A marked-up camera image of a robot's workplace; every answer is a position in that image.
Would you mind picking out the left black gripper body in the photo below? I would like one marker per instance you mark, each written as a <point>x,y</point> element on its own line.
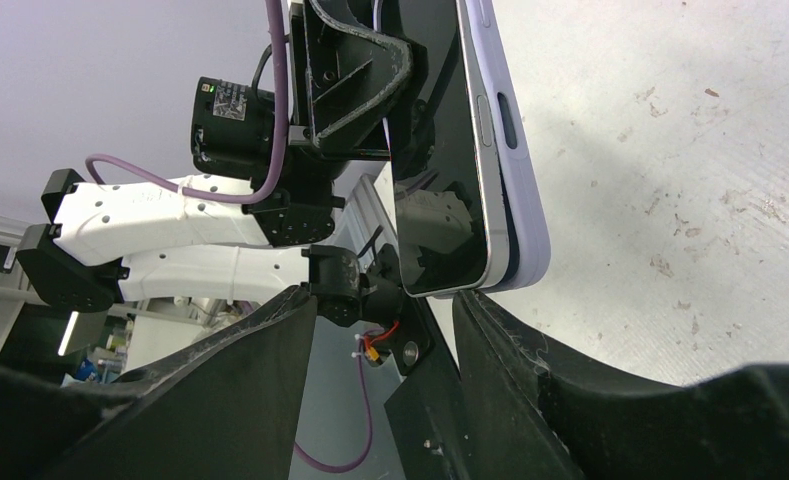
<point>300,143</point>

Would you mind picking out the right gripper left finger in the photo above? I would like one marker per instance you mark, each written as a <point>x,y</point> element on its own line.
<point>225,407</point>

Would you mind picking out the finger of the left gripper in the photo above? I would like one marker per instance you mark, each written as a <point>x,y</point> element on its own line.
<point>354,72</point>

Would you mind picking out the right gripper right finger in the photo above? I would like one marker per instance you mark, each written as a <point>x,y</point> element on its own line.
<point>510,402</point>

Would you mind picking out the black phone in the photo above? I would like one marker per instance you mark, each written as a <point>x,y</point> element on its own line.
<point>452,223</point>

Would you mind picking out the lavender phone case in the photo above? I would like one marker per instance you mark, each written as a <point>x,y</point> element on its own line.
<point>530,248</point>

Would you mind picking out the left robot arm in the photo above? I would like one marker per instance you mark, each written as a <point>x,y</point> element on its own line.
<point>258,211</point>

